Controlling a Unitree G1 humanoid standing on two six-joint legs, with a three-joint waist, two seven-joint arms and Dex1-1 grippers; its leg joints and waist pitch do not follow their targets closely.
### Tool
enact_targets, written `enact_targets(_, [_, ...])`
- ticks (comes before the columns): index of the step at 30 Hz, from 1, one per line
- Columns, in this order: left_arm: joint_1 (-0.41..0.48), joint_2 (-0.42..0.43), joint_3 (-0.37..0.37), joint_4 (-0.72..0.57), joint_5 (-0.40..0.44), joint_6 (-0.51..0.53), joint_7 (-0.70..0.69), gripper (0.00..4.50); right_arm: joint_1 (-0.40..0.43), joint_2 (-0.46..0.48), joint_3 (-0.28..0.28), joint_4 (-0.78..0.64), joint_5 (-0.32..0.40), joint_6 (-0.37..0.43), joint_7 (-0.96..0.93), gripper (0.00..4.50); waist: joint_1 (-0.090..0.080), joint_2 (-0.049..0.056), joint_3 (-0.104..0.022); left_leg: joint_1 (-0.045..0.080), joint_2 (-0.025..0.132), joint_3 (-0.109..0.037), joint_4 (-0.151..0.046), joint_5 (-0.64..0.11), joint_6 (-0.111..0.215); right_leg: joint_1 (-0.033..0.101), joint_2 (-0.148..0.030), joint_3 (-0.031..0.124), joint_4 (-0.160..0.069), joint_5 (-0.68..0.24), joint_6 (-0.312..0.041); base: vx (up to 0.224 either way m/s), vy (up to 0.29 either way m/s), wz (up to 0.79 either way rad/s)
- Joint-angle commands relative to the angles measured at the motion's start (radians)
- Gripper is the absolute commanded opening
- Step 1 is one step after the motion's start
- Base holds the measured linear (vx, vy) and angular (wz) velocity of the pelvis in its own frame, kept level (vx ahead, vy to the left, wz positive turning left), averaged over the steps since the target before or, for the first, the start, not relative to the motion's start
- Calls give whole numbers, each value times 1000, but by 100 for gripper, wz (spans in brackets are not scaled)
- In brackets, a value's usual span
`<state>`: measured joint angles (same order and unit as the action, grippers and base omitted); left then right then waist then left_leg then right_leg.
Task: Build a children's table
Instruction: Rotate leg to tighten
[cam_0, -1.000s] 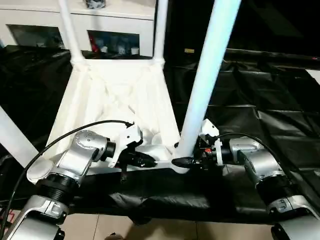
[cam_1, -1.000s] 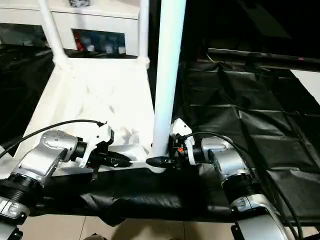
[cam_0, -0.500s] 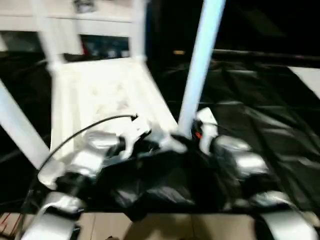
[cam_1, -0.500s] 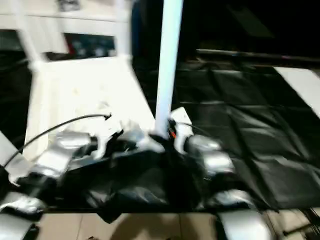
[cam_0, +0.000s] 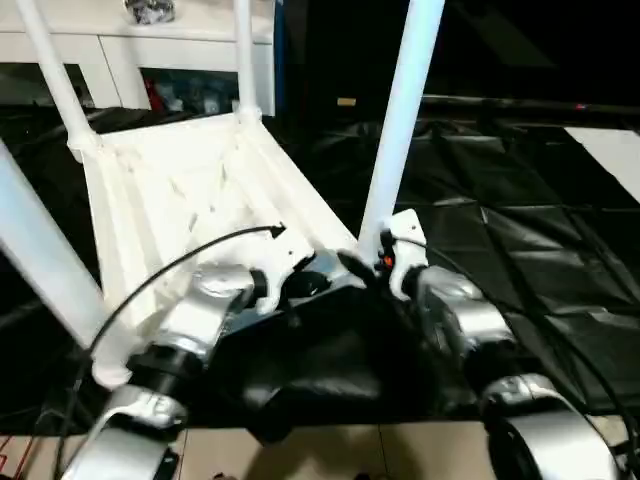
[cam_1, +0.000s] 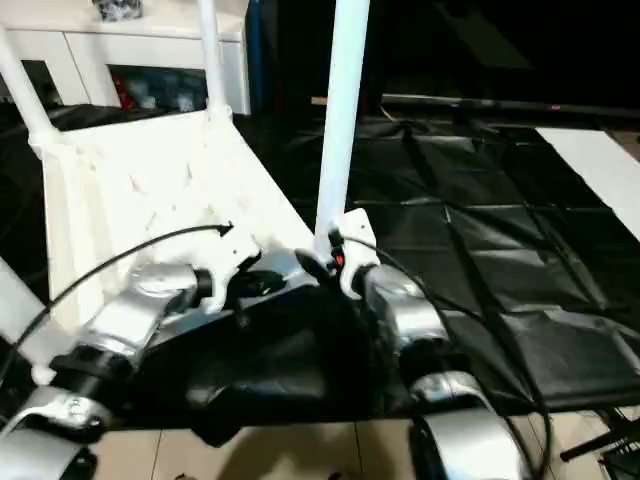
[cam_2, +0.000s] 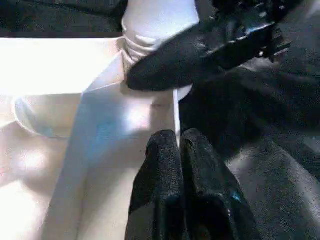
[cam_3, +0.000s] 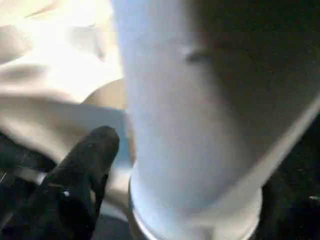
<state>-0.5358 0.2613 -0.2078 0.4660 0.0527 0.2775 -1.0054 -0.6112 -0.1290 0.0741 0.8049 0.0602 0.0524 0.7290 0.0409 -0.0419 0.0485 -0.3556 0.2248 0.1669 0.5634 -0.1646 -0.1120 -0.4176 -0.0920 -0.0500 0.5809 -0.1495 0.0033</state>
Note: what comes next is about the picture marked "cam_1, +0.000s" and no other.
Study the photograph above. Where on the white plastic table leg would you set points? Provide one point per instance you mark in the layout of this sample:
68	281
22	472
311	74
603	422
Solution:
342	100
212	50
25	90
22	310

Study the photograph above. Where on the small gold tag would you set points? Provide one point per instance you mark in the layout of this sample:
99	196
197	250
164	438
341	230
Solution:
320	101

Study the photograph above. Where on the white cup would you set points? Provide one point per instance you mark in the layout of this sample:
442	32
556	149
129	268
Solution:
150	101
186	103

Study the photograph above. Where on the white flat board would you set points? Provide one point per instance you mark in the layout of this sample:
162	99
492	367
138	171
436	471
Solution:
595	165

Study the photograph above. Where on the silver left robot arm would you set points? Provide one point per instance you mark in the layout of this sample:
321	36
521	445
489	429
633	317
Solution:
145	305

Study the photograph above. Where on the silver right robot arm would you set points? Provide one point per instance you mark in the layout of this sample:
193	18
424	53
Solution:
410	305

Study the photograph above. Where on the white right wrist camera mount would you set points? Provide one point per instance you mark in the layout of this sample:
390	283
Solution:
357	230

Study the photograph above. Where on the black mat cloth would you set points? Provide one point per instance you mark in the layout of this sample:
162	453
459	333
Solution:
500	250

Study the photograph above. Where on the black tripod leg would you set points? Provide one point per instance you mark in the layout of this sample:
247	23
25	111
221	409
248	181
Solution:
600	442

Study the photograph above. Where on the white plastic table top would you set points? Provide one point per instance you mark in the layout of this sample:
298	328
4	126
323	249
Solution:
150	175

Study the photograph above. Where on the white sideboard cabinet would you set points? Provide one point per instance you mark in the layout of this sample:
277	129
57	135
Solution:
125	45

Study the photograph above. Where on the red carton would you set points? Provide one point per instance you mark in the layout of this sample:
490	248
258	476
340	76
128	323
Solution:
120	92

